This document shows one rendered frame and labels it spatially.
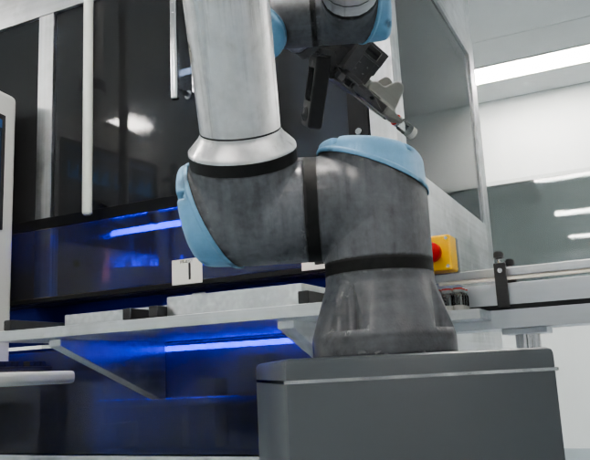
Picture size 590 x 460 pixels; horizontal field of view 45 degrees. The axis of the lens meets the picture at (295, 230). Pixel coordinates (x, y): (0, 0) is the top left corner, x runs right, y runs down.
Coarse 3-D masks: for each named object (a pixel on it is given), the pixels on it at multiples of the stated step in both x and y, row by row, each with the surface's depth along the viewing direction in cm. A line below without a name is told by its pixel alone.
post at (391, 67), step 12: (396, 36) 161; (384, 48) 156; (396, 48) 159; (396, 60) 158; (384, 72) 155; (396, 72) 157; (396, 108) 153; (372, 120) 154; (384, 120) 153; (372, 132) 154; (384, 132) 153; (396, 132) 151
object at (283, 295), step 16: (256, 288) 118; (272, 288) 116; (288, 288) 115; (304, 288) 115; (320, 288) 120; (176, 304) 124; (192, 304) 123; (208, 304) 121; (224, 304) 120; (240, 304) 118; (256, 304) 117; (272, 304) 116; (288, 304) 115
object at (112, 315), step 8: (96, 312) 146; (104, 312) 145; (112, 312) 144; (120, 312) 143; (72, 320) 148; (80, 320) 147; (88, 320) 146; (96, 320) 146; (104, 320) 145; (112, 320) 144
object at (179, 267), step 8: (176, 264) 171; (184, 264) 170; (192, 264) 169; (200, 264) 168; (176, 272) 170; (184, 272) 169; (192, 272) 168; (200, 272) 167; (176, 280) 170; (184, 280) 169; (192, 280) 168; (200, 280) 167
